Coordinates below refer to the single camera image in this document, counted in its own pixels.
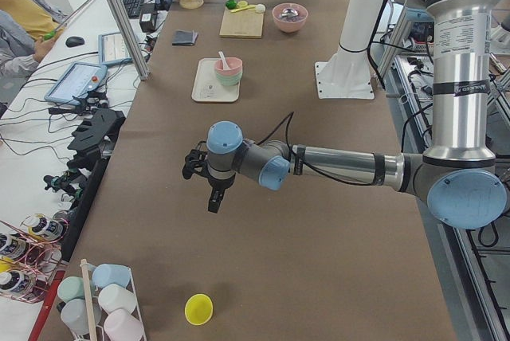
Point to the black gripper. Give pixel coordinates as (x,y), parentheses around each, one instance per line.
(218,184)

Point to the white plastic spoon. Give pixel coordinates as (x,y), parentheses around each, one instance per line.
(225,65)

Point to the small pink bowl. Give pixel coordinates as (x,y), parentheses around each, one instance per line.
(234,66)

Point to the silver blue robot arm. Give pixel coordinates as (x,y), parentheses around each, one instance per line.
(455,176)

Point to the large pink bowl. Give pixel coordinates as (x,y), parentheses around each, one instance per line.
(289,17)

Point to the beige plastic tray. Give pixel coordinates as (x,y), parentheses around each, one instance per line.
(208,89)

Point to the yellow plastic cup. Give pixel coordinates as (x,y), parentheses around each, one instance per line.
(199,309)

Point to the green stacked bowls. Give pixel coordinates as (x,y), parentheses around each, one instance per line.
(229,80)

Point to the blue plastic cup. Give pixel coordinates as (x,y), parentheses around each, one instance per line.
(106,274)

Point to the white plastic cup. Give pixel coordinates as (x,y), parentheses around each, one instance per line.
(114,297)

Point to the grey folded cloth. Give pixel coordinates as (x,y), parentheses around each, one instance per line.
(184,38)

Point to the pink plastic cup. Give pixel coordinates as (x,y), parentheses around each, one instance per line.
(122,325)

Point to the green plastic cup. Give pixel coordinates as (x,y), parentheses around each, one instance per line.
(70,288)

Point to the wooden cutting board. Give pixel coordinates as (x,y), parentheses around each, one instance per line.
(243,24)

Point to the blue teach pendant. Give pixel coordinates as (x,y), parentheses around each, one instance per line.
(77,82)
(112,49)

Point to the grey plastic cup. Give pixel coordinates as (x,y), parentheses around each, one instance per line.
(74,316)

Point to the yellow toy knife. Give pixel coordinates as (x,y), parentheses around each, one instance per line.
(239,9)

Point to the green toy lime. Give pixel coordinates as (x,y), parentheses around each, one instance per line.
(231,4)

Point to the white round toy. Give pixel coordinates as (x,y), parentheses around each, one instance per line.
(260,8)

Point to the black computer mouse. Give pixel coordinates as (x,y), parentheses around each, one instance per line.
(74,41)

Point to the person in yellow shirt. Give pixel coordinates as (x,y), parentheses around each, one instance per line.
(29,30)

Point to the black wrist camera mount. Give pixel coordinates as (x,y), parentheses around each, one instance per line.
(195,163)

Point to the wooden cup rack post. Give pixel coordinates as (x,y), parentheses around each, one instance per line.
(88,300)

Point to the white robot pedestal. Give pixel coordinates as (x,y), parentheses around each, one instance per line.
(347,74)

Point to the aluminium frame post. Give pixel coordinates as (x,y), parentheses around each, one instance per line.
(121,17)

